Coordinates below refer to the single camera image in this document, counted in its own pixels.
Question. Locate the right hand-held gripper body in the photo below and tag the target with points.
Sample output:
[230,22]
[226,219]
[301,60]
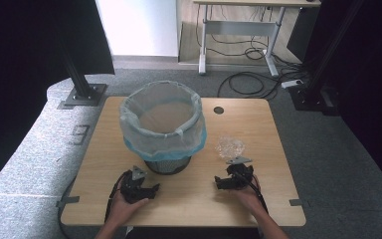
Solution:
[240,172]

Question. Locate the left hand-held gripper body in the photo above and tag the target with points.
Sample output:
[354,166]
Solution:
[133,190]

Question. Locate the clear plastic wrap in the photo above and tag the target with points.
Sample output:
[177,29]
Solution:
[230,147]

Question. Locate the black mesh waste bin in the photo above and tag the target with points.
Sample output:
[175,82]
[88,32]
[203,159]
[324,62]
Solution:
[168,167]

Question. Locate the translucent bin liner bag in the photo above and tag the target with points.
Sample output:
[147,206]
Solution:
[160,139]

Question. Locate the person's left hand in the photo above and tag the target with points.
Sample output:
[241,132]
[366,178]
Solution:
[124,207]

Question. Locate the person's right hand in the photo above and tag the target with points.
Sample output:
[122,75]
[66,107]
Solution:
[249,198]

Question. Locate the white power strip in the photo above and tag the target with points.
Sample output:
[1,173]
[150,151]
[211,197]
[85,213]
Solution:
[291,83]

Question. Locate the black metal stand with base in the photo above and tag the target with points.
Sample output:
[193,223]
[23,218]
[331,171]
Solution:
[83,89]
[315,93]

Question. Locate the desk with white legs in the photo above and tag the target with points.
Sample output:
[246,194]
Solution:
[242,26]

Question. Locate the black computer case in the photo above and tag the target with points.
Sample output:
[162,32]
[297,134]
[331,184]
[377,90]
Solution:
[303,33]

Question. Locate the black curtain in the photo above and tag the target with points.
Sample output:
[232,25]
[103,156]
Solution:
[30,66]
[374,83]

